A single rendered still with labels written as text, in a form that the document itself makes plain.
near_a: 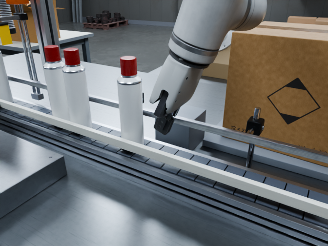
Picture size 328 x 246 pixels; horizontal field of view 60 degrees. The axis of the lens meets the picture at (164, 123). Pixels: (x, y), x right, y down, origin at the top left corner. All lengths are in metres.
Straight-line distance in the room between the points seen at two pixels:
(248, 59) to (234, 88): 0.08
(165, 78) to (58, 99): 0.34
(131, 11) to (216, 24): 9.52
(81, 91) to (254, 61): 0.40
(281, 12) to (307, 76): 7.76
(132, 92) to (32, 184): 0.27
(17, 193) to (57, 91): 0.26
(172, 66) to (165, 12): 8.88
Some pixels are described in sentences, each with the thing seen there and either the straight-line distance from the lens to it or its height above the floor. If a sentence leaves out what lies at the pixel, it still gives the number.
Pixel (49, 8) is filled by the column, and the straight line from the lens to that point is 0.96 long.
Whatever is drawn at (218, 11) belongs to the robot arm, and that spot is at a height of 1.18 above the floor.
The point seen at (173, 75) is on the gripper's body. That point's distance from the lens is 0.48.
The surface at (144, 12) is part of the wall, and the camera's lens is 9.71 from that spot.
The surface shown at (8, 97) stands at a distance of 0.99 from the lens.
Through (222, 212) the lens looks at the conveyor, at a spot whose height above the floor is 0.84.
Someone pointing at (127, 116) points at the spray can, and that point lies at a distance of 0.60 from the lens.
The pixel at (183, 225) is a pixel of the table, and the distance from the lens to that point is 0.54.
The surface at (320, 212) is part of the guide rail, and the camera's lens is 0.51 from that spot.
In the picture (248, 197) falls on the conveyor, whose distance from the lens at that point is 0.54.
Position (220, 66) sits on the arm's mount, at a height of 0.89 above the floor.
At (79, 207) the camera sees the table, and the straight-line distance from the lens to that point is 0.59.
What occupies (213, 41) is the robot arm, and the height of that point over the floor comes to 1.14.
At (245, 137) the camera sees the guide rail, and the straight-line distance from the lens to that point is 0.56.
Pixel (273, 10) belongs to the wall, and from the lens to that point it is 8.42.
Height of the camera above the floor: 1.22
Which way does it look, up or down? 26 degrees down
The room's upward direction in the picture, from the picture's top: straight up
